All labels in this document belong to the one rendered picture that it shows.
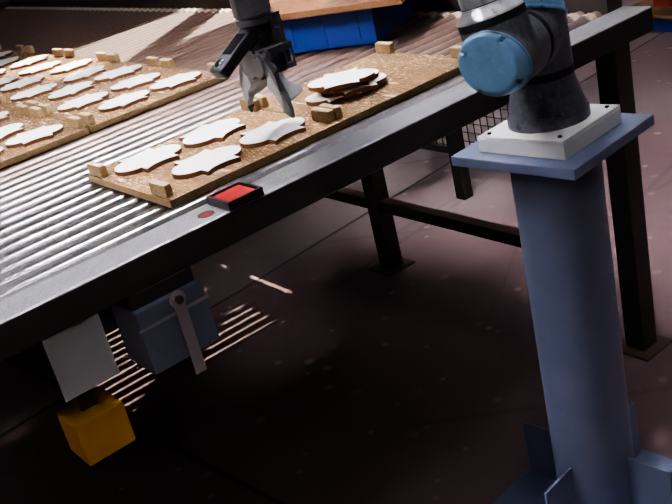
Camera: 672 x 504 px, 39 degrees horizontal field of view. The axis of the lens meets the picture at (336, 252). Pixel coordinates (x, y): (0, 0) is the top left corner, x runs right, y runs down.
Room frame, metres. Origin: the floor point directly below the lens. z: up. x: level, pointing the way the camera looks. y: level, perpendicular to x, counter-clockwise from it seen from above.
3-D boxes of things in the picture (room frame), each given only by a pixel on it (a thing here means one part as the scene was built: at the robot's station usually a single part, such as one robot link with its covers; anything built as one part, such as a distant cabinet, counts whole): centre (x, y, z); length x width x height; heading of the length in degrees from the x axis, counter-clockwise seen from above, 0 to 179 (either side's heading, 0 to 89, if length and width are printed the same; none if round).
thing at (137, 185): (1.89, 0.20, 0.93); 0.41 x 0.35 x 0.02; 124
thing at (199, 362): (1.50, 0.31, 0.77); 0.14 x 0.11 x 0.18; 124
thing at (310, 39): (2.74, -0.18, 0.97); 0.31 x 0.31 x 0.10; 61
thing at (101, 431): (1.39, 0.46, 0.74); 0.09 x 0.08 x 0.24; 124
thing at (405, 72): (2.12, -0.15, 0.93); 0.41 x 0.35 x 0.02; 123
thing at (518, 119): (1.68, -0.44, 0.95); 0.15 x 0.15 x 0.10
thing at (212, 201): (1.61, 0.15, 0.92); 0.08 x 0.08 x 0.02; 34
